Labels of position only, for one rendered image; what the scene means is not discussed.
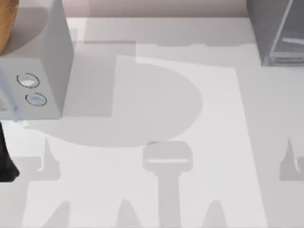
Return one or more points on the pale microwave oven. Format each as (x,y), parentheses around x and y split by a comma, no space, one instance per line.
(52,59)

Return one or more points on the microwave knob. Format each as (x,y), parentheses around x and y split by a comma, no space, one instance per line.
(28,80)
(36,99)

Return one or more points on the grey cabinet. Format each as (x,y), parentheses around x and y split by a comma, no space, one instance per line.
(278,31)

